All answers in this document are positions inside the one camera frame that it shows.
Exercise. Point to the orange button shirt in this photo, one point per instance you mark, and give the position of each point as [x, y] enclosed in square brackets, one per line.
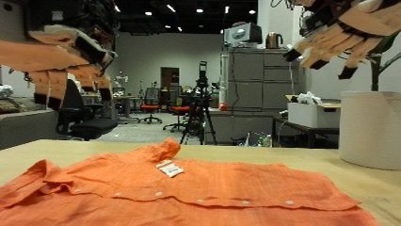
[209, 188]

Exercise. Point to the red ball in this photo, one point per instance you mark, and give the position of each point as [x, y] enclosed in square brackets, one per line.
[223, 106]

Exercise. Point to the grey box device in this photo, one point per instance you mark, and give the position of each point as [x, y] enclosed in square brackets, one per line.
[245, 34]

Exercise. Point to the brown patterned cushion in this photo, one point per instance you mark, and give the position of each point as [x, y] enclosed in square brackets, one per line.
[10, 106]

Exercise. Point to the grey sofa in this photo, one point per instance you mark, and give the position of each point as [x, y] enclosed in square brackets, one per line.
[26, 128]

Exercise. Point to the orange seat office chair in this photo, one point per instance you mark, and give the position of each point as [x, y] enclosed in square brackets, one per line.
[151, 107]
[179, 109]

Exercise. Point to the light office desk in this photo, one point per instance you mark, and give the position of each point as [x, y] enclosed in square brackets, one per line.
[126, 99]

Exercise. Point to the copper kettle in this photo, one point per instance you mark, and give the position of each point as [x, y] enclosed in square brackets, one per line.
[274, 40]

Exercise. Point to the black office chair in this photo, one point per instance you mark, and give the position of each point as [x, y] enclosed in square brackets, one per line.
[93, 127]

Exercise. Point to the grey metal cabinet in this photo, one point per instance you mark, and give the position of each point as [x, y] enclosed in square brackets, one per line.
[251, 78]

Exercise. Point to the black camera tripod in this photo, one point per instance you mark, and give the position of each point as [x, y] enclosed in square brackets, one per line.
[203, 81]

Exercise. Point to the white cardboard box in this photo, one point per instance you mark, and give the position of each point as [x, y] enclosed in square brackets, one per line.
[310, 116]

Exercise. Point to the grey low counter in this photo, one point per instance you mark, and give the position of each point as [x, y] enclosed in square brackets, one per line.
[234, 125]

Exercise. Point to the white plastic bag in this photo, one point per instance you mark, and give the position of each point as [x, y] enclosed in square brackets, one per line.
[310, 98]

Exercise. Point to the crinkled silver bag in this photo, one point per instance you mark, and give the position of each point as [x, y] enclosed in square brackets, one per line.
[5, 91]

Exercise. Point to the round ceiling light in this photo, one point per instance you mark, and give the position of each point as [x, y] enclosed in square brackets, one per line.
[201, 10]
[253, 12]
[149, 13]

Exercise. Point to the brown door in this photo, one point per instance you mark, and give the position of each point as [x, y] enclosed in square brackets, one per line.
[170, 78]

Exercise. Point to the ceiling strip light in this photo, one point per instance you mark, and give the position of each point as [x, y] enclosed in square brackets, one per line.
[171, 8]
[227, 9]

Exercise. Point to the green leafy plant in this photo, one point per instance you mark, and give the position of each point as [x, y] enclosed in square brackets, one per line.
[375, 75]

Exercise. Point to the clear plastic bottle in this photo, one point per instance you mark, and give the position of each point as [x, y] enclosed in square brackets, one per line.
[267, 141]

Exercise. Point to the dark side table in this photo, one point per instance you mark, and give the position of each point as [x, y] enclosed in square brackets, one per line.
[310, 129]

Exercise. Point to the white plant pot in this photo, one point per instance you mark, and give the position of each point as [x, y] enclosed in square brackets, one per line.
[372, 132]

